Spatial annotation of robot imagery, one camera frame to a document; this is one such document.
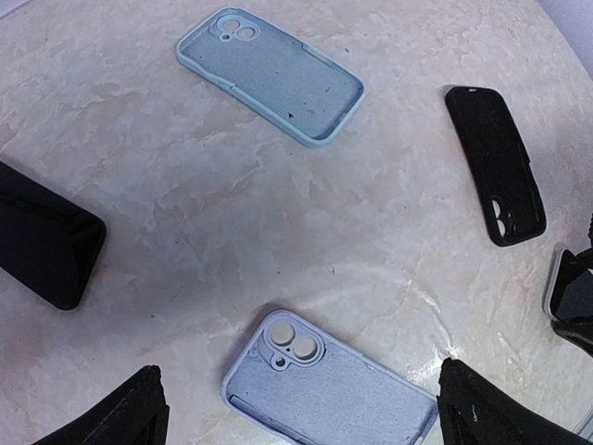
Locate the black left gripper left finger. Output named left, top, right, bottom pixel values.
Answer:
left=37, top=365, right=170, bottom=445

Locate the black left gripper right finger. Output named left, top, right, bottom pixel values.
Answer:
left=437, top=358, right=589, bottom=445

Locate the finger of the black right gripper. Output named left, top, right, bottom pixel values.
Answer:
left=551, top=319, right=593, bottom=357
left=562, top=212, right=593, bottom=274

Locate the white-edged black smartphone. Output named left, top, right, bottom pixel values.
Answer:
left=543, top=248, right=592, bottom=323

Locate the lavender phone case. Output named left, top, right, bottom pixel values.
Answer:
left=221, top=310, right=438, bottom=444

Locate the black phone case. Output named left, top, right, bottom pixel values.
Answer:
left=445, top=86, right=547, bottom=247

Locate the light blue phone case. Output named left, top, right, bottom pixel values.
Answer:
left=175, top=6, right=365, bottom=147

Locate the black smartphone on table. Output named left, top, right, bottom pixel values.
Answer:
left=1, top=163, right=107, bottom=311

